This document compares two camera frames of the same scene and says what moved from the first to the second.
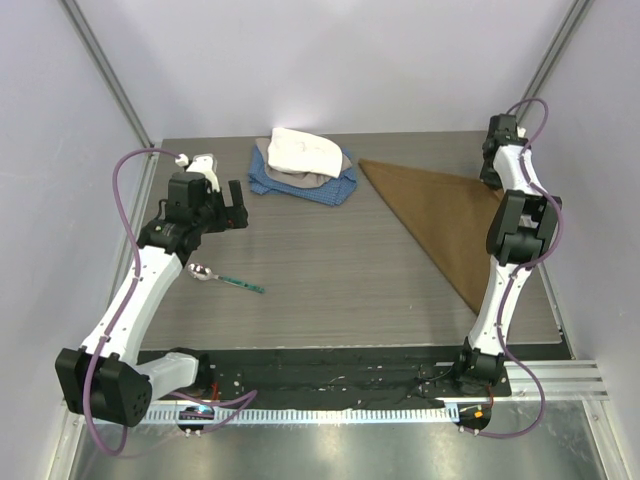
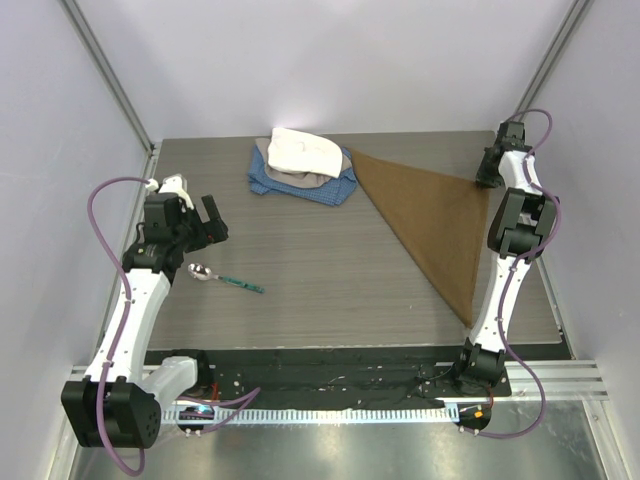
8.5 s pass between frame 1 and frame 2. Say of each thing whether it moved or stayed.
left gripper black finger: moved
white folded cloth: stayed
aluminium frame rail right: stayed
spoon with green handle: stayed
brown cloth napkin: moved
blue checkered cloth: stayed
